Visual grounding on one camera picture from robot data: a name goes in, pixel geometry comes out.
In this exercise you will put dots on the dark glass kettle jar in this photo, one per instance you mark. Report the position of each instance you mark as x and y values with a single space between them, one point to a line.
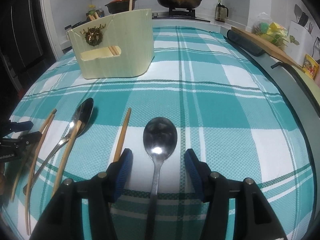
221 12

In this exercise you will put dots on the steel spoon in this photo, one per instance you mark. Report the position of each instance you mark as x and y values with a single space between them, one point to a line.
81 116
160 140

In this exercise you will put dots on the wooden cutting board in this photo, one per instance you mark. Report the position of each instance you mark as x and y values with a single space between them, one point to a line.
268 47

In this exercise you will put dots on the black refrigerator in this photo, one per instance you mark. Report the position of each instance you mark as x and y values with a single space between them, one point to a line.
25 49

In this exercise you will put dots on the black gas cooktop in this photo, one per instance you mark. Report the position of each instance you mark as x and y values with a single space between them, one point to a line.
178 14

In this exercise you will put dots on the teal plaid tablecloth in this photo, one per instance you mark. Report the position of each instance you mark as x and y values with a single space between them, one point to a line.
224 107

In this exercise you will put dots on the cream utensil holder box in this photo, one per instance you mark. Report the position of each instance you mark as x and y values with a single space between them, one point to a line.
130 32

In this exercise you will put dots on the white utensil caddy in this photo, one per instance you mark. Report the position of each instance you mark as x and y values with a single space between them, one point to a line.
299 39

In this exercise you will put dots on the plastic bag with sponges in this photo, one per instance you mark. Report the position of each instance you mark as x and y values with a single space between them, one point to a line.
271 31

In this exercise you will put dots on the sauce bottles group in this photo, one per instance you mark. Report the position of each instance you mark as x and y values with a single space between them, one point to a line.
94 13

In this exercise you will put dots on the dark wok with lid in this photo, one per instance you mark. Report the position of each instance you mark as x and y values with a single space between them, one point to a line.
180 4

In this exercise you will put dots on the green cutting board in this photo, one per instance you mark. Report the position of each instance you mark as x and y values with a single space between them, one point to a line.
302 82

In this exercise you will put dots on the black pot orange lid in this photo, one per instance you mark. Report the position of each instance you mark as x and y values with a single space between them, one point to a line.
117 6

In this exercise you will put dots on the wooden chopstick short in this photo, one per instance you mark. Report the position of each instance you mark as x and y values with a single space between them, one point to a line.
122 136

